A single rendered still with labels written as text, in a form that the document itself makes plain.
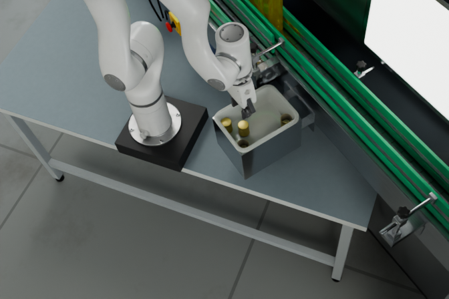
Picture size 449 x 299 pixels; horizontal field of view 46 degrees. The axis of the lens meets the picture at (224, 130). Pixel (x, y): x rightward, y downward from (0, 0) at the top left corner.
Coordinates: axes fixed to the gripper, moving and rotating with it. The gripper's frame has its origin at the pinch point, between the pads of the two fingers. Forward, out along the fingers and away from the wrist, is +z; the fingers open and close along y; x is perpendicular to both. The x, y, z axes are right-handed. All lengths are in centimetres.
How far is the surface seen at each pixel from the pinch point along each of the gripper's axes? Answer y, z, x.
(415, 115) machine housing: -30, 5, -41
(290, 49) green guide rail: 5.9, -4.7, -22.4
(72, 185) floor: 79, 108, 62
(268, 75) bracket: 8.5, 5.2, -15.4
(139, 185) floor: 59, 108, 33
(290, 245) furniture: -16, 88, -6
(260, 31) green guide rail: 19.8, -1.7, -20.8
